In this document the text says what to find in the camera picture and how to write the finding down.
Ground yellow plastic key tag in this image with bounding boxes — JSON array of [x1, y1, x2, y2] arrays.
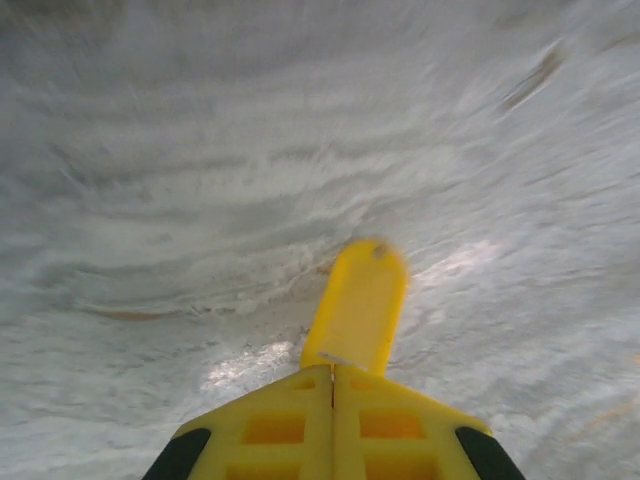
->
[[299, 238, 412, 376]]

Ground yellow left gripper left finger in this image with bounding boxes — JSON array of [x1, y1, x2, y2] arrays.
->
[[142, 364, 334, 480]]

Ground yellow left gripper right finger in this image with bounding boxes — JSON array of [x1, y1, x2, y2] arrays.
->
[[333, 363, 527, 480]]

